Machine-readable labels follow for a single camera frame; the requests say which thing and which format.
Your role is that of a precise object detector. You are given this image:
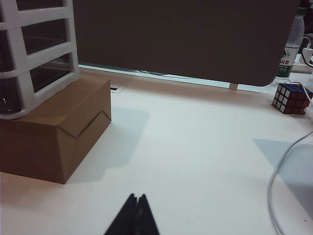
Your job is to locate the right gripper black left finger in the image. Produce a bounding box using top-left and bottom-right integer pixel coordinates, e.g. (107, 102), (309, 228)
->
(104, 193), (138, 235)

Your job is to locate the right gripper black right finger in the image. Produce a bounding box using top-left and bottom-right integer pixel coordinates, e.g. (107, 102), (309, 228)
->
(134, 193), (161, 235)

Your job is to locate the brown cardboard box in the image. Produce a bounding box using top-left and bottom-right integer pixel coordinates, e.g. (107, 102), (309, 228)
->
(0, 73), (112, 185)

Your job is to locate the grey-brown desk partition panel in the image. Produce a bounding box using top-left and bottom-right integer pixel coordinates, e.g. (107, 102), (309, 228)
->
(72, 0), (300, 87)

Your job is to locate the Rubik's cube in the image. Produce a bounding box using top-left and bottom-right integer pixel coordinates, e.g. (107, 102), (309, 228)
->
(271, 82), (313, 115)

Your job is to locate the white power strip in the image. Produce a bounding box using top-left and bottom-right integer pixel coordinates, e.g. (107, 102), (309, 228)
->
(291, 54), (313, 73)

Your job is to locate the clear water bottle green label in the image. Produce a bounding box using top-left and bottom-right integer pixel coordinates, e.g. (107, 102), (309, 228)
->
(275, 7), (306, 86)

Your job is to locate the white cable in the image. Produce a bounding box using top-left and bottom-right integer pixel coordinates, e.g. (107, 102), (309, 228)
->
(267, 129), (313, 235)

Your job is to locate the white table cable grommet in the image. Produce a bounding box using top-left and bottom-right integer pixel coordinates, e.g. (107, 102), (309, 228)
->
(110, 85), (128, 94)

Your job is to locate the white plastic drawer cabinet frame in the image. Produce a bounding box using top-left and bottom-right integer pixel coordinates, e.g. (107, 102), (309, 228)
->
(0, 0), (80, 120)

